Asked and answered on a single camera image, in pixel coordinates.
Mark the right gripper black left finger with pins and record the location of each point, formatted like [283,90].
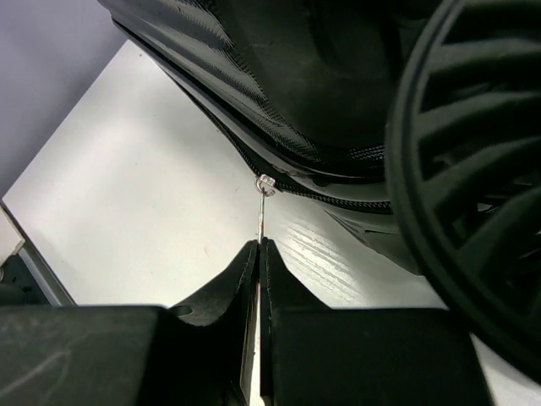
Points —
[198,352]

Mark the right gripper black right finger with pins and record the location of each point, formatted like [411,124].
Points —
[312,354]

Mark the silver zipper pull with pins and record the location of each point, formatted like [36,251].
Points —
[265,185]

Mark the black hard-shell suitcase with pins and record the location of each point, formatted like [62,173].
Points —
[415,124]

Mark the aluminium mounting rail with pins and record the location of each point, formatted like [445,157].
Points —
[28,270]

